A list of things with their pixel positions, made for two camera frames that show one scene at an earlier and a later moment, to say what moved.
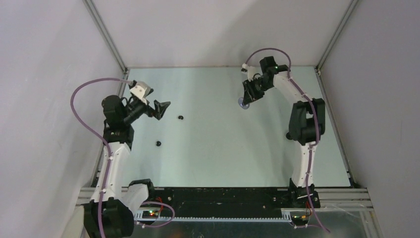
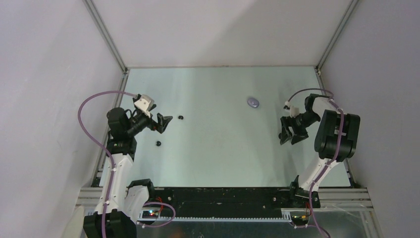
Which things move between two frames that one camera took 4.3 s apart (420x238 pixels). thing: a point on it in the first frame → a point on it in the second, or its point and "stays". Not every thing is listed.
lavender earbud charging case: x=240 y=102 → x=253 y=102
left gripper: x=159 y=109 → x=160 y=126
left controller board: x=150 y=214 stays
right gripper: x=248 y=89 → x=287 y=121
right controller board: x=300 y=220 stays
